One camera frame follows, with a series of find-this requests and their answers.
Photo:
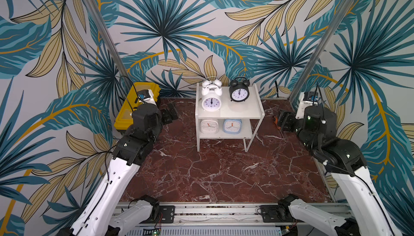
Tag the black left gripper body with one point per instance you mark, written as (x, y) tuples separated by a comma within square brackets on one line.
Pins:
[(166, 118)]

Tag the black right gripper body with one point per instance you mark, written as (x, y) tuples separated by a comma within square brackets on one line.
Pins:
[(288, 121)]

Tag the cream square alarm clock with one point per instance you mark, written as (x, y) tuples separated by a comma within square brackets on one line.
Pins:
[(209, 126)]

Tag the white twin-bell alarm clock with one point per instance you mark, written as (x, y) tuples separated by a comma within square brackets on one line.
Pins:
[(211, 80)]

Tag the light blue square alarm clock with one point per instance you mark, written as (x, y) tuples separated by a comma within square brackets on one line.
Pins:
[(232, 126)]

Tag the black twin-bell alarm clock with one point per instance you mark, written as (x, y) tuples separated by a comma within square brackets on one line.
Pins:
[(239, 89)]

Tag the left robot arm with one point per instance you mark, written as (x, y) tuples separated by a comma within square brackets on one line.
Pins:
[(128, 156)]

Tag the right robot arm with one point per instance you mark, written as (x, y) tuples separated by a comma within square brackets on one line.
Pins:
[(344, 160)]

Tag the white two-tier shelf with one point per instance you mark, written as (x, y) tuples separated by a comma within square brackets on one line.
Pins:
[(251, 112)]

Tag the yellow black toolbox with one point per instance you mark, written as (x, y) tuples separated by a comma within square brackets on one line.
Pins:
[(124, 117)]

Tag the green circuit board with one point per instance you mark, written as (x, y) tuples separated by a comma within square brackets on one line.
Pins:
[(151, 231)]

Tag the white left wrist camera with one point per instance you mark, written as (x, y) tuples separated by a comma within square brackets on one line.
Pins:
[(146, 96)]

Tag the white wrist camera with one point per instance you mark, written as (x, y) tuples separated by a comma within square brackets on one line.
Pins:
[(306, 99), (146, 96)]

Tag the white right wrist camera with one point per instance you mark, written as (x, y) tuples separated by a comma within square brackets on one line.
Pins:
[(306, 99)]

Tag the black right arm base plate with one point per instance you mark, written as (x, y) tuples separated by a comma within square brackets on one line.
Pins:
[(276, 214)]

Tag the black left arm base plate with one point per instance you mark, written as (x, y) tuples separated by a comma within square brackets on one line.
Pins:
[(165, 214)]

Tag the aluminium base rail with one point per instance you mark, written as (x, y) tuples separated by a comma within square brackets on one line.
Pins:
[(232, 213)]

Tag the aluminium right corner post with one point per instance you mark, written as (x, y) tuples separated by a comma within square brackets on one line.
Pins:
[(329, 32)]

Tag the aluminium corner post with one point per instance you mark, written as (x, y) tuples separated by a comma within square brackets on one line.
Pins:
[(329, 32), (102, 57)]

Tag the aluminium left corner post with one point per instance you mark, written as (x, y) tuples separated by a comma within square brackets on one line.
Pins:
[(102, 57)]

